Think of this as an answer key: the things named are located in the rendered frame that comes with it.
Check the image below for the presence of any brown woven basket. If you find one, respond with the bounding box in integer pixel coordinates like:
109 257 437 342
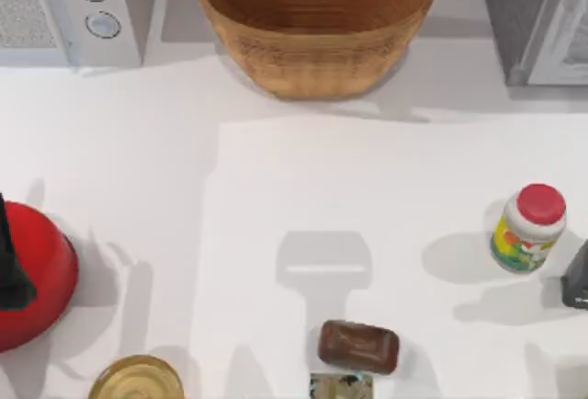
198 0 435 102

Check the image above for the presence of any picture book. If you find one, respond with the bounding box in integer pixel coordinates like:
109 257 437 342
309 372 376 399

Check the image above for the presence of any white jar with red lid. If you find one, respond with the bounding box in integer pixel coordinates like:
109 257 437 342
490 182 568 275

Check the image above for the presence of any red bowl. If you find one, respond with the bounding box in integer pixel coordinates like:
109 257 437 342
0 200 80 353

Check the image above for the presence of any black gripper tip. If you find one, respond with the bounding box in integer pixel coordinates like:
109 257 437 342
0 192 39 312

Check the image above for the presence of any pale microwave oven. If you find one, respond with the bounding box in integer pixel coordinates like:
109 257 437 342
0 0 162 69

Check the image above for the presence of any black box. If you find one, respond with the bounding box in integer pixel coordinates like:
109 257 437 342
560 239 588 312

